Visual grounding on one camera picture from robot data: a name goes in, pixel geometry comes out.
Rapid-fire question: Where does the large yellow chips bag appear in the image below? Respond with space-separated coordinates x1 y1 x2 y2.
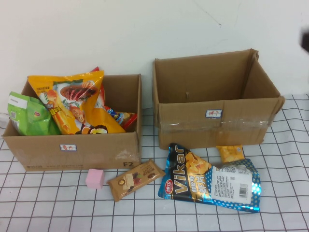
28 70 126 135

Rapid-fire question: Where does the small red snack bag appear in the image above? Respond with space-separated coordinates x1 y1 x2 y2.
105 106 138 131

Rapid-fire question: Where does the small yellow snack packet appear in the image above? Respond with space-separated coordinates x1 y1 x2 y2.
215 144 244 163

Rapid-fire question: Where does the taped cardboard box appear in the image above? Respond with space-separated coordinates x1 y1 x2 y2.
152 48 286 150

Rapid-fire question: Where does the red shrimp strip bag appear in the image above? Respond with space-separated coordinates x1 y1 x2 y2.
90 66 107 109

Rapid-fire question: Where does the white label with red writing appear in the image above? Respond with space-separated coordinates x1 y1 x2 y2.
59 144 77 152
205 110 223 119

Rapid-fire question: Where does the cardboard box with F2 print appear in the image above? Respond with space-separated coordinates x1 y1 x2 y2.
2 73 143 172

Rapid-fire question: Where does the brown wafer packet with picture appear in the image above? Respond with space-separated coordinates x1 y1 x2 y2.
107 159 167 203

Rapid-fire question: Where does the blue Vikar shrimp chips bag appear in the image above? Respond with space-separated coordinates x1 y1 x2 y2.
158 143 262 213

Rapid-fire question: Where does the pink cube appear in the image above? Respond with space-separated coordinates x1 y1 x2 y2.
86 168 106 189

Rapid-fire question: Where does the green chip bag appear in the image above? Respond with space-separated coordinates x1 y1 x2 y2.
7 91 61 136

